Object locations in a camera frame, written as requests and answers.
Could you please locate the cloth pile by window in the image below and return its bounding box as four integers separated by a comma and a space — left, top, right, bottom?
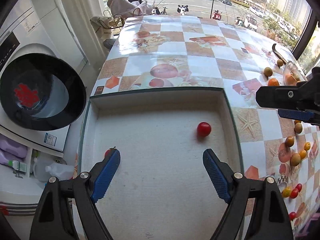
107, 0, 152, 19

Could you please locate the white shallow box tray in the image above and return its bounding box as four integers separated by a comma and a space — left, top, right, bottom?
79, 87, 243, 239

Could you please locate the green kiwi fruit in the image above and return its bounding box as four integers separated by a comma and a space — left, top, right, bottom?
264, 67, 273, 77

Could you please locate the clear plastic jug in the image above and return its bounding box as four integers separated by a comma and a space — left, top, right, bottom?
32, 157, 74, 182

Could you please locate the glass fruit bowl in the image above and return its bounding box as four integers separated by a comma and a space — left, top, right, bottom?
283, 61, 307, 86

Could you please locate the purple detergent bottle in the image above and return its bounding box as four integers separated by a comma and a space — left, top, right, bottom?
0, 134, 28, 159

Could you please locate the white washing machine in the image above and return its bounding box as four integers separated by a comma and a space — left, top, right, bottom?
1, 0, 86, 157

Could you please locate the brown kiwi near board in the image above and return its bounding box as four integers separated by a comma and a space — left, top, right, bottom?
277, 59, 284, 67

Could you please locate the patterned plastic tablecloth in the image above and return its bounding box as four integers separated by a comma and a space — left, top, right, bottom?
92, 16, 319, 237

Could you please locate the red cherry tomato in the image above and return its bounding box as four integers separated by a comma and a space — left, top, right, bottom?
197, 122, 212, 137

